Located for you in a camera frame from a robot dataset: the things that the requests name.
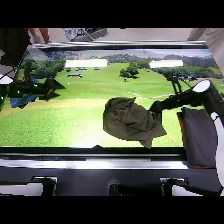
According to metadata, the olive green garment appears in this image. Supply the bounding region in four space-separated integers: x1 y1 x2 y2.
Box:
102 96 168 150

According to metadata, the person's forearm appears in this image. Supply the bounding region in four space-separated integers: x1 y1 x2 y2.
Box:
27 28 50 45

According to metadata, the heap of clothes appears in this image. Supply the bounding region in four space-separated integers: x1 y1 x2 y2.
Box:
63 28 108 43

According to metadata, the grey garment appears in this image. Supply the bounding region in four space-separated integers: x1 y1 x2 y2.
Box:
178 106 218 168

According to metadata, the black garment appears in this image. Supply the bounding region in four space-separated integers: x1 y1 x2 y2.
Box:
0 28 32 67

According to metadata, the person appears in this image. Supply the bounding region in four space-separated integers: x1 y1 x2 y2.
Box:
186 28 224 75

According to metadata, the silver frame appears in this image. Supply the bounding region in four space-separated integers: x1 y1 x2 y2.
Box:
0 152 224 196

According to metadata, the black cable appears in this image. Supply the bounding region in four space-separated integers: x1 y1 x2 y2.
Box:
166 179 224 196

